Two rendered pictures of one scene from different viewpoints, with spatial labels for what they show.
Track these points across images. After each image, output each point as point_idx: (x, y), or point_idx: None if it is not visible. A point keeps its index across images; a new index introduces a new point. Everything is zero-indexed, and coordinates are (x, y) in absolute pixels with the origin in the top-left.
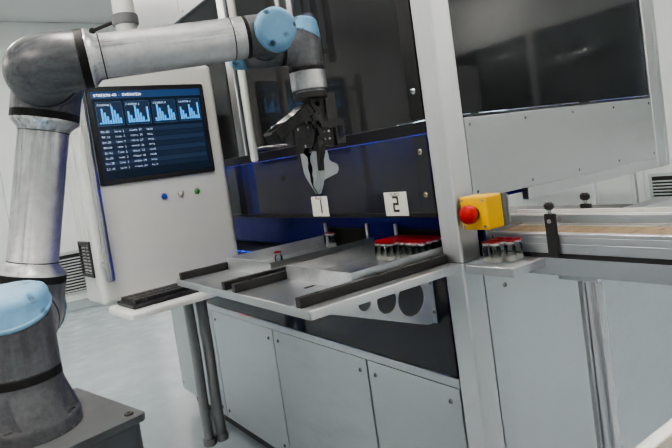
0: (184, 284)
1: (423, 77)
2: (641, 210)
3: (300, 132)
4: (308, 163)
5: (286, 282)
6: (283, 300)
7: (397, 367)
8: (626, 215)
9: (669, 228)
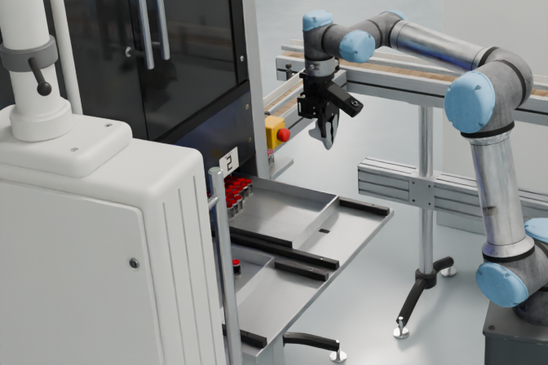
0: (271, 345)
1: (249, 45)
2: (265, 99)
3: (329, 104)
4: (330, 127)
5: (304, 249)
6: (366, 230)
7: None
8: (283, 102)
9: (275, 103)
